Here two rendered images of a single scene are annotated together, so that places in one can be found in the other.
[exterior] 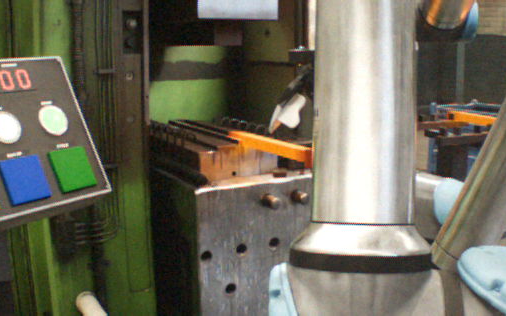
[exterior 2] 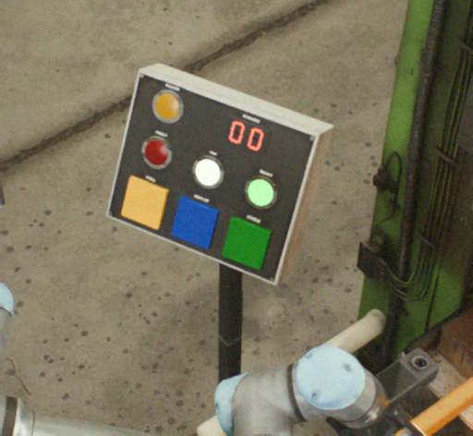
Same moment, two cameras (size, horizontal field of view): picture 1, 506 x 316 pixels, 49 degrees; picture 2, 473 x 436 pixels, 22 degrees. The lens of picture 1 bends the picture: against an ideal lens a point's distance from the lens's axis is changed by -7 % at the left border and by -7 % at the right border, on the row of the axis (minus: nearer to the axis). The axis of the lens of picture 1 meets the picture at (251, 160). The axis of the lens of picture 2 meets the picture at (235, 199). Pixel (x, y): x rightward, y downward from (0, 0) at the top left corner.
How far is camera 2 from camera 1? 183 cm
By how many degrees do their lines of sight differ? 76
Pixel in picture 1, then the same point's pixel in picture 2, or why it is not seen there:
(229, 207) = (423, 401)
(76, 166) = (248, 245)
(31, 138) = (226, 195)
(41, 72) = (282, 141)
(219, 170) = (458, 362)
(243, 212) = not seen: hidden behind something
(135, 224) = (442, 311)
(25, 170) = (198, 217)
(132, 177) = (451, 272)
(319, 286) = not seen: outside the picture
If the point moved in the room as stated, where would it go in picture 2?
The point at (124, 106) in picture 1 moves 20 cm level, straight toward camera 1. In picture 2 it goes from (460, 204) to (352, 235)
